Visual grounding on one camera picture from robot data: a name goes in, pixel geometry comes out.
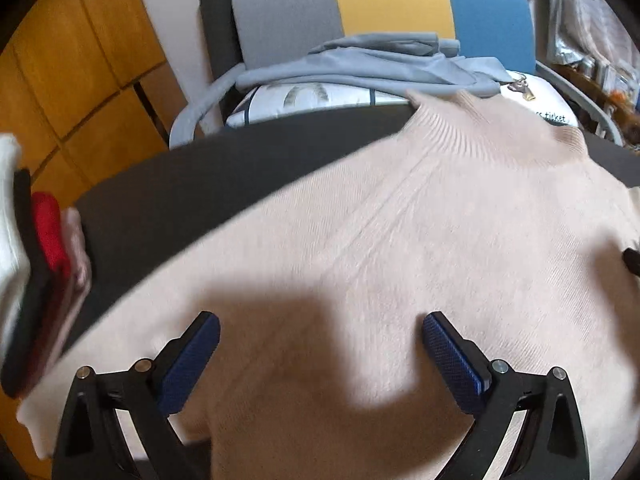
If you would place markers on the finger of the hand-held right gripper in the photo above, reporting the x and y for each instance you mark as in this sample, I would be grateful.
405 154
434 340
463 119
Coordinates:
633 261

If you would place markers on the white printed cushion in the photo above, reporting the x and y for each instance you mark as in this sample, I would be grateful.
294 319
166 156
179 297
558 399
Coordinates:
320 97

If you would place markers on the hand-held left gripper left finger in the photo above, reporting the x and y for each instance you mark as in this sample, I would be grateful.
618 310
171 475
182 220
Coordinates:
192 357

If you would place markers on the pale curtain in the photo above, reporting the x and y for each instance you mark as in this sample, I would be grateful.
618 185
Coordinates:
580 5

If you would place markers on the cluttered shelf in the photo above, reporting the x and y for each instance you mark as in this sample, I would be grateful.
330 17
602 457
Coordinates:
600 85

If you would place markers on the grey-blue garment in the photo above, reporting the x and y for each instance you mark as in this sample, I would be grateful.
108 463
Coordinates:
400 67

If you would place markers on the black rolled mat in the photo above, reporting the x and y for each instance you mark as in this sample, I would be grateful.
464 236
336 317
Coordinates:
215 25

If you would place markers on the beige knit sweater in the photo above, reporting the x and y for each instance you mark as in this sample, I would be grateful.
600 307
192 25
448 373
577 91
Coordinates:
400 240

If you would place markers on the black folded garment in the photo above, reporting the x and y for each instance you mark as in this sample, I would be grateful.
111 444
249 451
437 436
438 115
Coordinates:
30 280

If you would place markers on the red folded garment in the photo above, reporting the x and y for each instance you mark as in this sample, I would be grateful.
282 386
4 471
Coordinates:
50 230

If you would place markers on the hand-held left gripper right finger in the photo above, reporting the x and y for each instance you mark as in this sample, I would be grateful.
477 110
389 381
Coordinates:
452 360

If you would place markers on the pink folded garment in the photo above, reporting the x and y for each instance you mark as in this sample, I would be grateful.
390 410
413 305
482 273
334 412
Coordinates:
75 260

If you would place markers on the wooden cabinet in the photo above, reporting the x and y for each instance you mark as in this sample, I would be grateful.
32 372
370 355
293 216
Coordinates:
75 60

